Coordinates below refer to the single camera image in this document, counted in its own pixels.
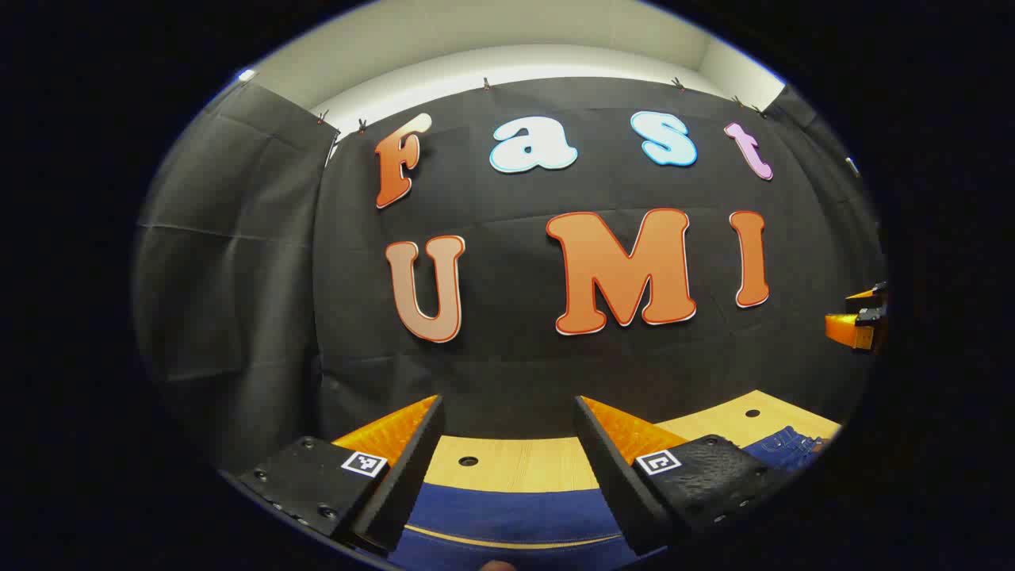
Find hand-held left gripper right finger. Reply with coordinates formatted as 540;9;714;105
573;395;794;558

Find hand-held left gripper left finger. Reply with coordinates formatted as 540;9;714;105
236;394;445;556

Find blue jeans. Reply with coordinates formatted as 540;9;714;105
393;426;832;571

